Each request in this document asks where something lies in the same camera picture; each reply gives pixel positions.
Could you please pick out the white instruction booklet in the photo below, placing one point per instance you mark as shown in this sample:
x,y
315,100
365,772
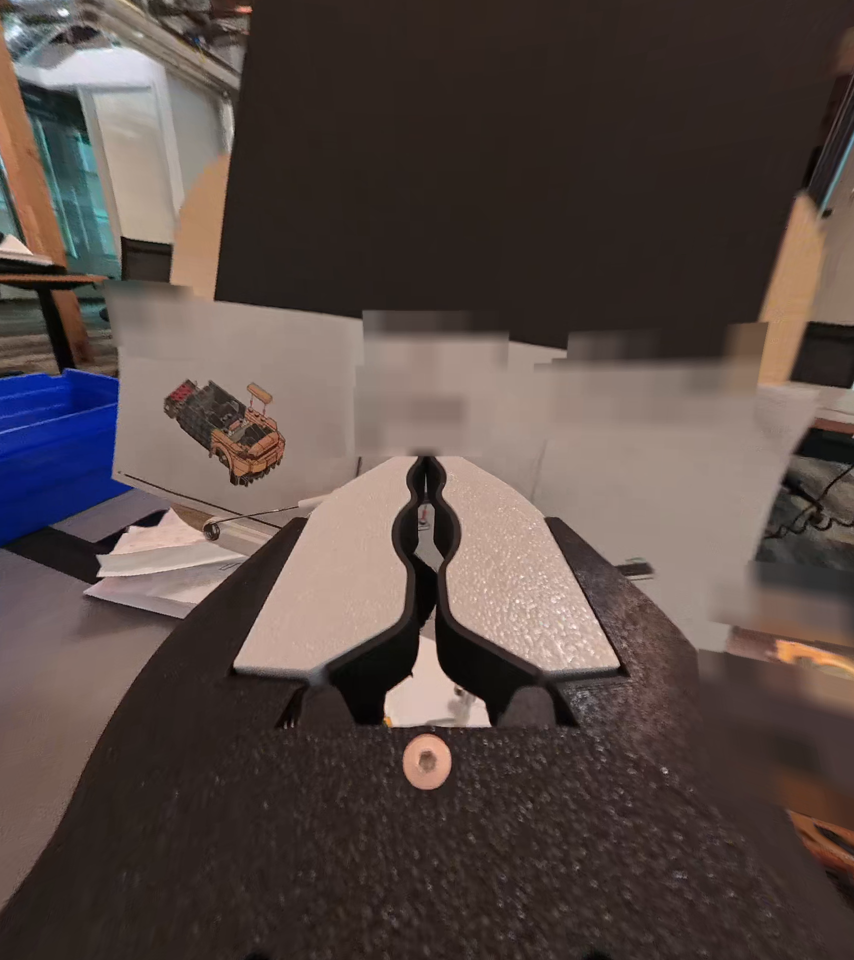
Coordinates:
x,y
172,450

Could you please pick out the wooden post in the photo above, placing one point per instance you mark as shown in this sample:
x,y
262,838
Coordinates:
x,y
14,150

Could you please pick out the dark board with wooden frame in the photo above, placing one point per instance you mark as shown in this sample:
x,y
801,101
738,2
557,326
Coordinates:
x,y
509,150

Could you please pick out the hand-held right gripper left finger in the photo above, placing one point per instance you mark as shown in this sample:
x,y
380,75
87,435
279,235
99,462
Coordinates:
x,y
329,592

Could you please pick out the large blue plastic bin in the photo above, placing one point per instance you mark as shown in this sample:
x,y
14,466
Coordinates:
x,y
29,435

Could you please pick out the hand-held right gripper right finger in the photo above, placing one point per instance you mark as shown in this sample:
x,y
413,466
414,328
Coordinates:
x,y
524,592

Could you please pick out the black monitor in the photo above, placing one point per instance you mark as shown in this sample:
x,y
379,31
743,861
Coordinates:
x,y
836,352
146,262

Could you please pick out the white paper sheets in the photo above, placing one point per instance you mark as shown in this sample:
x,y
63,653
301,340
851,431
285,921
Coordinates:
x,y
157,570

